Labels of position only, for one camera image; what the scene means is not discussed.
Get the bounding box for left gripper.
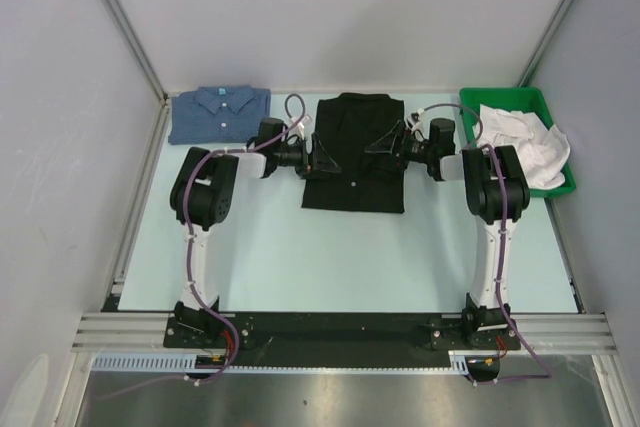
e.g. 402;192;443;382
274;133;340;180

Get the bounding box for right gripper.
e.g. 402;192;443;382
365;120;435;175

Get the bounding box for black long sleeve shirt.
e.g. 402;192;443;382
302;93;405;214

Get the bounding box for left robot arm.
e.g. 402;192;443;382
169;117;341;347

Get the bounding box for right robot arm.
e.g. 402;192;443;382
365;118;531;349

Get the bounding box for blue checkered folded shirt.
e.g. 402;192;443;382
168;85;271;145

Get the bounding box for green plastic bin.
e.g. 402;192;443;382
459;87;576;198

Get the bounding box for white crumpled shirt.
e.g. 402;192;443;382
473;104;571;191

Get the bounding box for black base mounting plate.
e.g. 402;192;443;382
163;311;521;369

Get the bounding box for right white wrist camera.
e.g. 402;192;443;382
405;109;426;141

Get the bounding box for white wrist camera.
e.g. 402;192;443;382
405;109;426;141
292;114;312;140

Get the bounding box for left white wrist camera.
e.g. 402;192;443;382
292;114;312;140

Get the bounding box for left corner frame post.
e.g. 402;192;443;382
101;0;167;105

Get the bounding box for corner frame post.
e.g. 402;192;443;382
101;0;167;105
515;0;577;87

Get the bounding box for slotted cable duct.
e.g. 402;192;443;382
92;353;468;375

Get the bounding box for right corner frame post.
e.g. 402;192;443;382
515;0;577;87

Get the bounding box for aluminium frame rail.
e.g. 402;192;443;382
73;312;617;355

